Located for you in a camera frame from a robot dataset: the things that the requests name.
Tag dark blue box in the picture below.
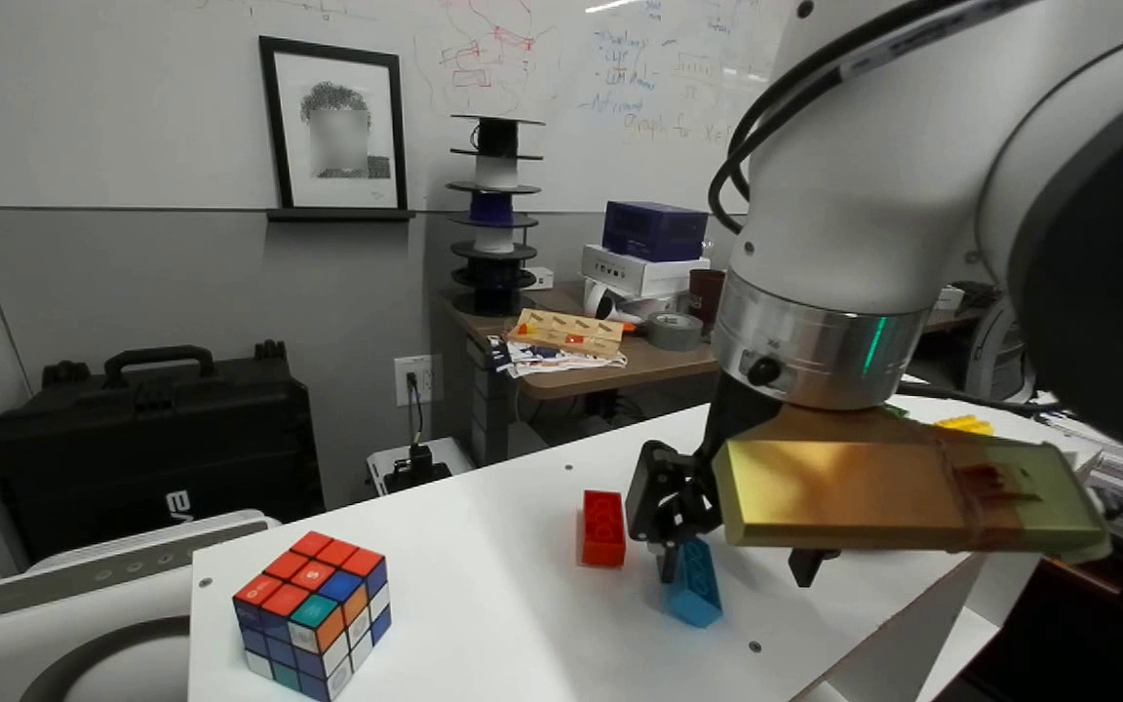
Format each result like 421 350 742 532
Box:
599 201 712 266

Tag yellow translucent camera mount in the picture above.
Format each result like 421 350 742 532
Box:
712 432 1116 566

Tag orange toy brick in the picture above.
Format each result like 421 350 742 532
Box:
577 487 632 575

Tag blue toy brick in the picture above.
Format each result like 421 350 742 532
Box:
660 535 724 634

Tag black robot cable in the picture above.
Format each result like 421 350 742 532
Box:
704 0 981 237

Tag white grey machine housing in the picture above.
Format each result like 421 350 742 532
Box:
0 508 279 702

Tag white wall outlet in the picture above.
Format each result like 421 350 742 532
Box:
390 350 438 409

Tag black hard carrying case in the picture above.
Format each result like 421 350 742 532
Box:
0 340 326 566

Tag white floor power box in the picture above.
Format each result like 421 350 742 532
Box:
364 432 477 499

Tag orange yellow game box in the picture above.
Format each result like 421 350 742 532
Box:
502 304 632 362

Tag black framed portrait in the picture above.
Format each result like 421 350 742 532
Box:
252 36 415 224

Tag printed magazines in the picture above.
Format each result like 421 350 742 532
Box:
494 335 632 382

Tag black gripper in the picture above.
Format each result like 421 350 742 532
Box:
622 382 789 587

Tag dark brown mug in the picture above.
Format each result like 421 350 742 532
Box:
686 266 728 328

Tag white board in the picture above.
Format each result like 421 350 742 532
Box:
182 388 1105 702

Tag Rubik's cube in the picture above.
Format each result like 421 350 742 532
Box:
231 532 394 702

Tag wooden desk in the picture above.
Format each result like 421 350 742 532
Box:
438 279 732 409

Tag grey duct tape roll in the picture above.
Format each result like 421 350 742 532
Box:
642 310 719 350

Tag stacked filament spool tower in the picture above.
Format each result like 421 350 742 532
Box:
443 109 547 320

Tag white cardboard box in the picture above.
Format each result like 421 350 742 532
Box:
577 241 720 304

